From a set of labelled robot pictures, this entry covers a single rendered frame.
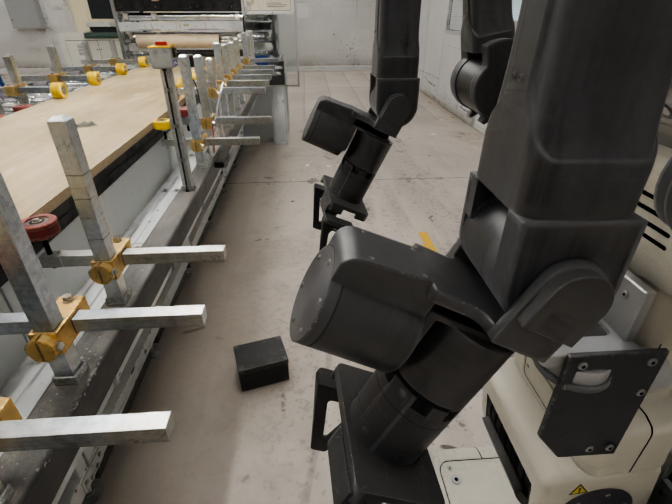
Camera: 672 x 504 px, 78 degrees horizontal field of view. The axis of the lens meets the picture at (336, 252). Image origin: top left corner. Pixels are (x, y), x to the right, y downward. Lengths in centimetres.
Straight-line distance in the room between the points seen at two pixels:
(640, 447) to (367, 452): 45
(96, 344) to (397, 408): 86
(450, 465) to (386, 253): 109
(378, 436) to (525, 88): 21
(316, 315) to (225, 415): 154
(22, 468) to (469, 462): 99
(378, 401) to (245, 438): 140
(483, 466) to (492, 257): 110
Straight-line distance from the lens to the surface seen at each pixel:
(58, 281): 135
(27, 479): 87
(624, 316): 51
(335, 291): 21
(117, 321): 90
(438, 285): 22
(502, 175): 22
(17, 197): 138
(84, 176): 102
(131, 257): 112
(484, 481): 128
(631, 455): 68
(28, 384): 117
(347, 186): 64
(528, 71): 20
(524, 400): 75
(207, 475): 161
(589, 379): 49
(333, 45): 1103
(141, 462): 171
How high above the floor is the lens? 133
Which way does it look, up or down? 30 degrees down
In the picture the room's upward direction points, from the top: straight up
